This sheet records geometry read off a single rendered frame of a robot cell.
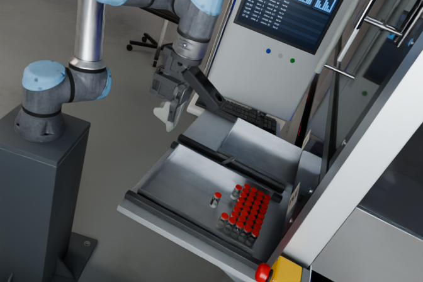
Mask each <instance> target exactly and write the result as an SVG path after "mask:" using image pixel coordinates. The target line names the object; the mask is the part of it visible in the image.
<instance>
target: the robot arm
mask: <svg viewBox="0 0 423 282"><path fill-rule="evenodd" d="M107 4H109V5H112V6H133V7H141V8H154V9H166V10H169V11H170V12H172V13H173V14H175V15H176V16H177V17H178V18H180V20H179V24H178V28H177V31H176V35H175V38H174V42H173V44H169V45H168V46H165V47H164V49H163V53H165V56H164V60H163V62H162V65H160V66H158V68H157V70H156V71H155V72H154V76H153V78H152V83H151V85H150V90H149V92H150V93H152V94H154V95H156V96H157V97H158V98H160V99H163V100H164V99H167V100H168V101H166V102H162V103H161V105H160V108H154V115H155V116H157V117H158V118H159V119H161V120H162V121H163V122H164V123H165V124H166V130H167V132H170V131H171V130H172V129H174V128H175V127H176V125H177V124H178V121H179V119H180V117H181V115H182V114H183V112H184V109H185V107H186V105H187V103H188V101H189V98H190V96H191V93H192V92H193V90H194V91H195V92H196V93H197V94H198V96H199V97H200V98H201V99H202V100H203V101H204V103H205V104H206V105H207V106H208V107H209V109H211V111H212V112H216V111H218V110H219V109H220V108H221V107H222V105H223V104H224V102H225V98H224V97H223V96H222V95H221V94H220V93H219V92H218V90H217V89H216V88H215V86H214V85H213V84H212V83H211V82H210V80H209V79H208V78H207V77H206V76H205V75H204V73H203V72H202V71H201V70H200V68H199V67H198V66H199V65H201V62H202V60H203V58H204V57H205V54H206V51H207V48H208V45H209V42H210V39H211V37H212V33H213V31H214V28H215V25H216V22H217V19H218V16H219V14H220V13H221V10H222V4H223V0H77V19H76V40H75V51H74V56H73V57H71V58H70V59H69V66H68V67H64V66H63V65H62V64H61V63H59V62H56V61H55V62H52V61H51V60H39V61H36V62H33V63H31V64H29V65H28V67H26V68H25V70H24V73H23V79H22V85H23V90H22V104H21V109H20V112H19V113H18V115H17V117H16V119H15V122H14V130H15V132H16V133H17V134H18V135H19V136H20V137H21V138H23V139H25V140H29V141H32V142H50V141H53V140H56V139H58V138H60V137H61V136H62V135H63V133H64V130H65V122H64V118H63V116H62V112H61V109H62V104H64V103H75V102H81V101H95V100H97V99H103V98H104V97H106V96H107V95H108V93H109V92H110V89H111V83H112V78H111V72H110V70H109V68H107V67H106V63H105V62H104V61H103V59H102V56H103V43H104V30H105V23H106V10H107ZM190 66H192V67H190ZM189 67H190V68H189ZM188 68H189V69H188Z"/></svg>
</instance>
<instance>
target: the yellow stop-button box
mask: <svg viewBox="0 0 423 282"><path fill-rule="evenodd" d="M265 282H310V271H309V270H307V269H305V268H302V267H301V266H299V265H297V264H295V263H293V262H291V261H290V260H288V259H286V258H284V257H282V256H279V257H278V258H277V260H276V262H275V263H274V264H273V266H272V267H271V269H270V272H269V278H268V279H266V281H265Z"/></svg>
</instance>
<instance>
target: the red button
mask: <svg viewBox="0 0 423 282"><path fill-rule="evenodd" d="M270 268H271V267H270V266H269V265H268V264H266V263H261V264H260V265H259V266H258V267H257V269H256V273H255V280H256V281H257V282H265V281H266V279H268V278H269V272H270Z"/></svg>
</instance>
